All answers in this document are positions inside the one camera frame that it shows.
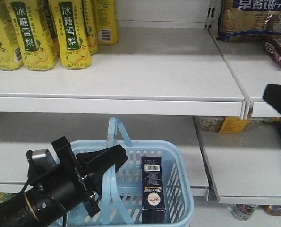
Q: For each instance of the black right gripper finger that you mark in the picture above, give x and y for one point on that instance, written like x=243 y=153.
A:
x=272 y=95

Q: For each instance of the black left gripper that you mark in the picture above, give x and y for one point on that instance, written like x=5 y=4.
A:
x=67 y=179

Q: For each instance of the light blue shopping basket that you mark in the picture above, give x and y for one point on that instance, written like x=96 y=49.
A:
x=121 y=200

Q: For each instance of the dark blue cookie box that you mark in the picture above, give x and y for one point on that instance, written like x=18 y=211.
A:
x=153 y=203

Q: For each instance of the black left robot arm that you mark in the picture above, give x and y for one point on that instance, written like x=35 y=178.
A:
x=19 y=212

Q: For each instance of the maroon snack bag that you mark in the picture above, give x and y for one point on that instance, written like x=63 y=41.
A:
x=272 y=47

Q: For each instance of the yellow labelled biscuit tub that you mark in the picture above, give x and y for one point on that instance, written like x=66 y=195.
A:
x=232 y=124

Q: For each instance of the clear breakfast biscuit bag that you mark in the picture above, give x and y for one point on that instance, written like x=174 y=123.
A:
x=247 y=20

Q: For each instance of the white store shelving unit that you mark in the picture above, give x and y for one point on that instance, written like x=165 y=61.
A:
x=158 y=76

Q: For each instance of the yellow pear drink bottle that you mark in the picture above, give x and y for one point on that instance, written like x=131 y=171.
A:
x=10 y=55
x=33 y=34
x=73 y=45

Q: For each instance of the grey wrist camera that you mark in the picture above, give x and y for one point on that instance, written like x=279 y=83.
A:
x=41 y=159

